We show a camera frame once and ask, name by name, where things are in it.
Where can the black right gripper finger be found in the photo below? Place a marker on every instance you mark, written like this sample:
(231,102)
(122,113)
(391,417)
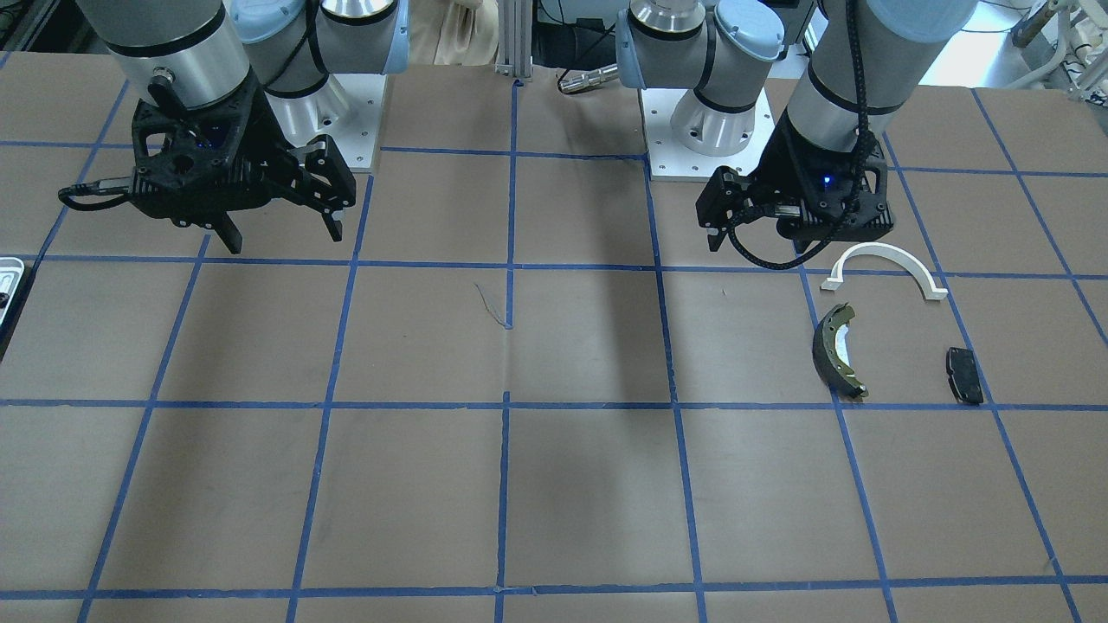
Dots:
(228,233)
(334,224)

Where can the tray at table edge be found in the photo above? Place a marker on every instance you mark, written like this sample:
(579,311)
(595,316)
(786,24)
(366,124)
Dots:
(12,278)

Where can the olive brake shoe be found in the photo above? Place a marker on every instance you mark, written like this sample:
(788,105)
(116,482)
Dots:
(831,356)

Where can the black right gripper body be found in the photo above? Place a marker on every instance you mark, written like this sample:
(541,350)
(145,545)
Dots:
(270,144)

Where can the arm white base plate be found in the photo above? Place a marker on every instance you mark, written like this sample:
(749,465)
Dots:
(687,140)
(348,108)

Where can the black brake pad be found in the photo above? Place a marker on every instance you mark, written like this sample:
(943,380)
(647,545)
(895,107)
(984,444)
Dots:
(963,376)

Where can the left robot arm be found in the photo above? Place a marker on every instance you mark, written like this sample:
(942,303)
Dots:
(863,69)

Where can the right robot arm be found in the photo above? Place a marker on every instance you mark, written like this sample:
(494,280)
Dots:
(210,46)

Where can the white curved plastic bracket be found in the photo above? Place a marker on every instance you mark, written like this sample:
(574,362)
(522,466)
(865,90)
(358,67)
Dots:
(927,285)

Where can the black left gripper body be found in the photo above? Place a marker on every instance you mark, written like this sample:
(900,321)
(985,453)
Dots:
(783,156)

